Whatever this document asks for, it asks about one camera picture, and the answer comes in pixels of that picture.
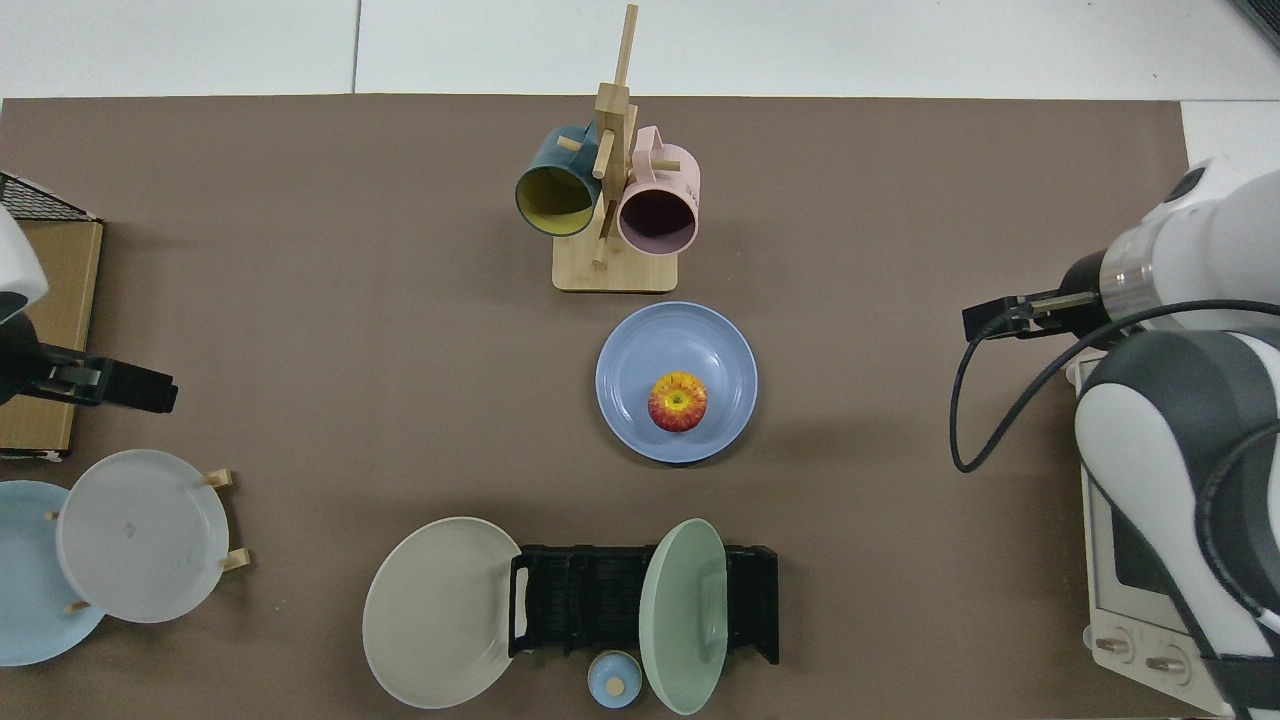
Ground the red yellow apple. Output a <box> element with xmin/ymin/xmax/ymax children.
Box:
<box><xmin>647</xmin><ymin>371</ymin><xmax>709</xmax><ymax>434</ymax></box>

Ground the wooden peg plate rack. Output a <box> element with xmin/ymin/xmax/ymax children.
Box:
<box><xmin>45</xmin><ymin>468</ymin><xmax>251</xmax><ymax>613</ymax></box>

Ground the grey white plate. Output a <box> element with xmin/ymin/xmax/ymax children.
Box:
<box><xmin>55</xmin><ymin>449</ymin><xmax>231</xmax><ymax>625</ymax></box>

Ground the light blue plate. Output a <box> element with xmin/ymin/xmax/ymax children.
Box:
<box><xmin>0</xmin><ymin>480</ymin><xmax>109</xmax><ymax>668</ymax></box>

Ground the beige plate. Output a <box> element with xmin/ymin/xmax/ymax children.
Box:
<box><xmin>362</xmin><ymin>516</ymin><xmax>523</xmax><ymax>711</ymax></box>

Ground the green plate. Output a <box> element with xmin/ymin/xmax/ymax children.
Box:
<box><xmin>638</xmin><ymin>517</ymin><xmax>729</xmax><ymax>717</ymax></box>

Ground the black dish rack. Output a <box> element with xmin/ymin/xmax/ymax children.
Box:
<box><xmin>508</xmin><ymin>543</ymin><xmax>780</xmax><ymax>666</ymax></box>

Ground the brown table cloth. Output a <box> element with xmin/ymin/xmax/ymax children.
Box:
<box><xmin>0</xmin><ymin>95</ymin><xmax>1211</xmax><ymax>720</ymax></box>

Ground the pale toaster oven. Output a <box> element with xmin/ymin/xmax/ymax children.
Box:
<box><xmin>1066</xmin><ymin>355</ymin><xmax>1241</xmax><ymax>717</ymax></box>

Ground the dark object at table corner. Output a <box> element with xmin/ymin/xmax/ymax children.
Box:
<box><xmin>1228</xmin><ymin>0</ymin><xmax>1280</xmax><ymax>51</ymax></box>

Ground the pink cup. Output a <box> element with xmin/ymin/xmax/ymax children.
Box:
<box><xmin>616</xmin><ymin>125</ymin><xmax>702</xmax><ymax>256</ymax></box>

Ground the wooden cup stand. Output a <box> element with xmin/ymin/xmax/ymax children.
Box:
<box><xmin>552</xmin><ymin>3</ymin><xmax>682</xmax><ymax>295</ymax></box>

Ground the dark teal cup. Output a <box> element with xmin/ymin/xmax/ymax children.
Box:
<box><xmin>514</xmin><ymin>123</ymin><xmax>603</xmax><ymax>239</ymax></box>

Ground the small blue round thing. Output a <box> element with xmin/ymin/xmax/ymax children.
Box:
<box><xmin>587</xmin><ymin>650</ymin><xmax>644</xmax><ymax>711</ymax></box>

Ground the wire basket with wooden floor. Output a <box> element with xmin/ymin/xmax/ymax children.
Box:
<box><xmin>0</xmin><ymin>172</ymin><xmax>104</xmax><ymax>463</ymax></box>

